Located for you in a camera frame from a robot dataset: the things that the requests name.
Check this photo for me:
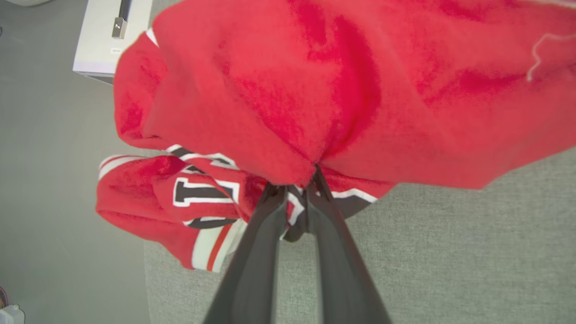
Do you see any grey fabric padded surface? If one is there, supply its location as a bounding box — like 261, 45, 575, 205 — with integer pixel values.
143, 146, 576, 324

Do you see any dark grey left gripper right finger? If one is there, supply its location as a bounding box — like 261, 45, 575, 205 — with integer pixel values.
305, 166, 392, 324

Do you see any metal cabinet handle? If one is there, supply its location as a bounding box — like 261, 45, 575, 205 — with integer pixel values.
112, 0, 133, 39

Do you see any white cabinet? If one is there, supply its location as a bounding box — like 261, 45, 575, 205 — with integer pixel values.
73, 0, 153, 85

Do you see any white power adapter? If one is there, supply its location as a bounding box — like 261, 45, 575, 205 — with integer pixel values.
0, 304, 25, 324

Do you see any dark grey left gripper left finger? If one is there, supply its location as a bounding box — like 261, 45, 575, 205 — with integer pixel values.
202, 184, 288, 324

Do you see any red white basketball jersey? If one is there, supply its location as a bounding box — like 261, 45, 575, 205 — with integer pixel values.
95, 0, 576, 273

